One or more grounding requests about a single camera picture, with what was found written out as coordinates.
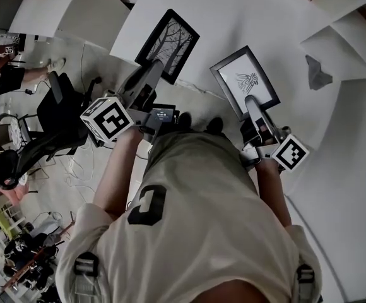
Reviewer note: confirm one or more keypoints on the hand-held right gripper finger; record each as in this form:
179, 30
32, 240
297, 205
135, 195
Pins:
255, 109

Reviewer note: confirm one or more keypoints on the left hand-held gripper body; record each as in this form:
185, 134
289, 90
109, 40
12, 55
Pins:
107, 120

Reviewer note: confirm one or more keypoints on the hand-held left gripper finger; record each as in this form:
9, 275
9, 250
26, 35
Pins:
145, 79

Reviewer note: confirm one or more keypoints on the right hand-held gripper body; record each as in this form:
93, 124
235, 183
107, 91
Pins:
290, 152

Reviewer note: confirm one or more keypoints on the black framed bird picture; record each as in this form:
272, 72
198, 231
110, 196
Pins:
230, 74

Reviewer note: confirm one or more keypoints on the black framed tree picture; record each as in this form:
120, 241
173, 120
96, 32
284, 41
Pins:
170, 39

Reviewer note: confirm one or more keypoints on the person's left forearm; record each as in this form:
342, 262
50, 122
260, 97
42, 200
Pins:
120, 169

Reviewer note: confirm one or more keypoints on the person's right forearm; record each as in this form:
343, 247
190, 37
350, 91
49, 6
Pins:
271, 194

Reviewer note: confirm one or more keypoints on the white table top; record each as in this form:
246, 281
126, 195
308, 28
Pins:
233, 17

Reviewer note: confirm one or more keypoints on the black screen device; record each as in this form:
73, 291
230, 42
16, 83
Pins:
162, 115

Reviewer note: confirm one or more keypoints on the person's black right shoe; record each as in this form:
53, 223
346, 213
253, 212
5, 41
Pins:
215, 125

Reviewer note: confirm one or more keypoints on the person's black shoe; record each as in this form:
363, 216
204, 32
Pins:
215, 125
185, 122

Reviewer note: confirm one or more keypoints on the black office chair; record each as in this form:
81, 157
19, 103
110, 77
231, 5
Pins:
60, 115

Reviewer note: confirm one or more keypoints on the person's black left shoe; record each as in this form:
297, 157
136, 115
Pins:
185, 122

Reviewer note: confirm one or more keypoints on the grey crumpled cloth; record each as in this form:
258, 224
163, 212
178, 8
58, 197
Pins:
317, 74

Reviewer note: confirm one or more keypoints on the person's olive shorts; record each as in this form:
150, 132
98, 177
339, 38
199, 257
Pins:
195, 150

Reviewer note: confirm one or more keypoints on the pink cloth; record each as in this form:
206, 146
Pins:
12, 189

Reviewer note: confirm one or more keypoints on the person's white t-shirt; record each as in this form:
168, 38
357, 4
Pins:
202, 232

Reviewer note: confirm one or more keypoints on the white side table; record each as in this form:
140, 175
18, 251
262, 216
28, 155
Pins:
44, 5

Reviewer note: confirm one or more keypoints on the yellow-green rack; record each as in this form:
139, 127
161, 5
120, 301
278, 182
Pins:
6, 218

